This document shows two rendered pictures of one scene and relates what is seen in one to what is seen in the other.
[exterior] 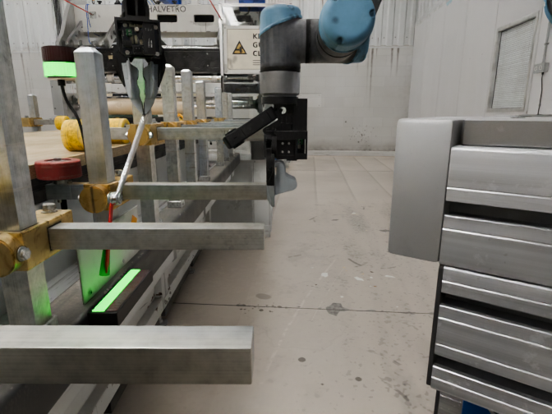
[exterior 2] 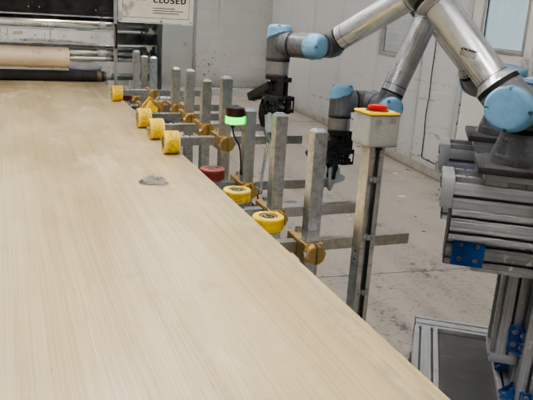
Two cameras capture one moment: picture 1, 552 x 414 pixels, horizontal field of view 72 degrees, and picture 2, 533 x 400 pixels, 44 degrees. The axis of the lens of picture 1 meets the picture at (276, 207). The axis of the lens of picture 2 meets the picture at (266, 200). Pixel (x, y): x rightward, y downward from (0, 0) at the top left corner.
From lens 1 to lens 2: 163 cm
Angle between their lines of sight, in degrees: 21
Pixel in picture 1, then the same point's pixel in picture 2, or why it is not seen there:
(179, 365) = (393, 239)
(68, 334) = not seen: hidden behind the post
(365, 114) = (212, 34)
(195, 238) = (338, 209)
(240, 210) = not seen: hidden behind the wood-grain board
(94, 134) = (250, 155)
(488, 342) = (461, 225)
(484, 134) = (460, 179)
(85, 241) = (293, 213)
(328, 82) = not seen: outside the picture
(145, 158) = (226, 159)
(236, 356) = (405, 235)
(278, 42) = (344, 105)
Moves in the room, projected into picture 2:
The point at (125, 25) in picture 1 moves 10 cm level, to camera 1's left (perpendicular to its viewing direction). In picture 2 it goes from (278, 100) to (247, 99)
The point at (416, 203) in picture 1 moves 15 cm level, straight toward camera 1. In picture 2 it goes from (446, 194) to (462, 210)
